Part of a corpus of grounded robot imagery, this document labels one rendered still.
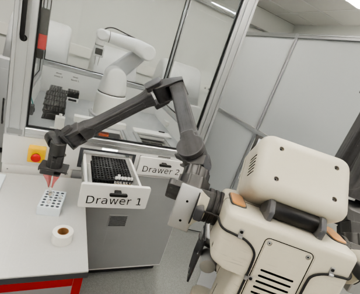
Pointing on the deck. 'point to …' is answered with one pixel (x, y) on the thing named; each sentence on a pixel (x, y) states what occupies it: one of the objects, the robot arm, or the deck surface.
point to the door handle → (23, 21)
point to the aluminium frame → (13, 87)
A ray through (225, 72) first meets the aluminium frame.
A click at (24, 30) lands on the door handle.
